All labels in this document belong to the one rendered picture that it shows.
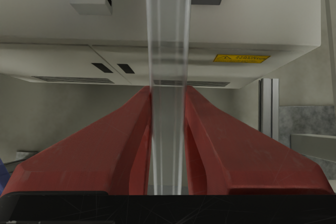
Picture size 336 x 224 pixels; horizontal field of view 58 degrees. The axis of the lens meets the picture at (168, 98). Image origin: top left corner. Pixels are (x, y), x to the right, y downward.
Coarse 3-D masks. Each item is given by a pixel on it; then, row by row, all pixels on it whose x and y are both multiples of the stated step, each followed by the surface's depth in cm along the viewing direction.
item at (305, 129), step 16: (288, 112) 104; (304, 112) 104; (320, 112) 104; (288, 128) 104; (304, 128) 103; (320, 128) 103; (288, 144) 103; (304, 144) 92; (320, 144) 82; (320, 160) 102
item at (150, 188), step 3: (150, 186) 21; (183, 186) 21; (186, 186) 21; (147, 189) 21; (150, 189) 21; (153, 189) 21; (183, 189) 21; (186, 189) 21; (147, 192) 20; (150, 192) 20; (153, 192) 20; (183, 192) 20; (186, 192) 20
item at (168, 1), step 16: (160, 0) 9; (176, 0) 9; (160, 16) 10; (176, 16) 10; (160, 32) 10; (176, 32) 10; (160, 48) 10; (176, 48) 10; (160, 64) 11; (176, 64) 11; (160, 80) 11; (176, 80) 11; (160, 96) 12; (176, 96) 12; (160, 112) 12; (176, 112) 12; (160, 128) 13; (176, 128) 13; (160, 144) 13; (176, 144) 13; (160, 160) 14; (176, 160) 14; (160, 176) 14; (176, 176) 14; (160, 192) 15; (176, 192) 15
